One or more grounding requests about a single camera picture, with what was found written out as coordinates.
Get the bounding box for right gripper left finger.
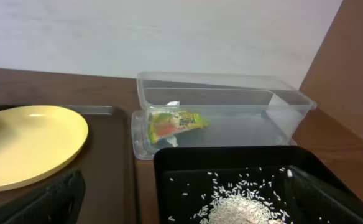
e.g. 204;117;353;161
0;169;86;224

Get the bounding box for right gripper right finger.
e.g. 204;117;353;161
284;167;363;224

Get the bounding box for rice food scraps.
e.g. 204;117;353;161
161;167;293;224

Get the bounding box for yellow plate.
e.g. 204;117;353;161
0;105;89;191

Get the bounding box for green snack wrapper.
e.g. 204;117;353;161
147;111;210;144

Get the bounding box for black waste tray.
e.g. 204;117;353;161
154;146;363;224

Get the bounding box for dark brown serving tray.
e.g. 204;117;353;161
0;105;137;223

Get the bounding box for clear plastic bin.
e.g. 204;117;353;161
131;72;316;160

